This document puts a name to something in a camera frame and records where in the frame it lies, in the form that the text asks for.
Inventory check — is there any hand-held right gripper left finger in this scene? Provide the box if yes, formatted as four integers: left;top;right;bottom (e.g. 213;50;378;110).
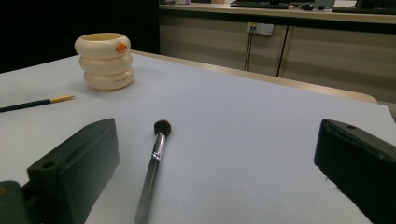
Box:
27;118;120;224

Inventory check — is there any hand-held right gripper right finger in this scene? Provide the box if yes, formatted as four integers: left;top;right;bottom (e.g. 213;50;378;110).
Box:
314;119;396;224

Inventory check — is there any black makeup brush silver ferrule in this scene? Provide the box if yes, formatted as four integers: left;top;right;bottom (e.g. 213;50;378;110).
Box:
134;119;172;224

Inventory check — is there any thin brush with yellow end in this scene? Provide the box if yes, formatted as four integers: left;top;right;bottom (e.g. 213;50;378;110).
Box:
0;94;76;114

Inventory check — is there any cream ringed brush holder cup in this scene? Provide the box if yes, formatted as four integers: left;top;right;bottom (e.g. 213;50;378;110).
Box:
74;32;135;91

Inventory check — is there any long beige desk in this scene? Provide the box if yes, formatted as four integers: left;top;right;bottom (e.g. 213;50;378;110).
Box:
158;0;396;104

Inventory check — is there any white table mat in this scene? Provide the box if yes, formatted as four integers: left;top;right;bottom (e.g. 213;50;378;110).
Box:
0;52;396;224

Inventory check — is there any black keyboard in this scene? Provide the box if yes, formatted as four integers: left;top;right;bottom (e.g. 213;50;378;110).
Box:
230;0;290;9
332;7;396;15

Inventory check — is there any black power cable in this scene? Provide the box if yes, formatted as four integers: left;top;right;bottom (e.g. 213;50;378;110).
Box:
247;28;255;72
243;28;252;72

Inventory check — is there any white wall socket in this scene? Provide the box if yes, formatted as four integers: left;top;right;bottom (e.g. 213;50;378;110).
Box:
247;21;275;35

